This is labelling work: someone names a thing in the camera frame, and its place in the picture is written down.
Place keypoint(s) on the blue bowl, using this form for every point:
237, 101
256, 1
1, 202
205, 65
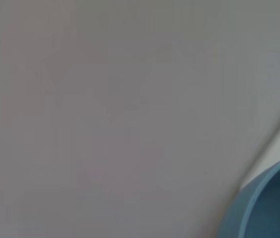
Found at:
274, 203

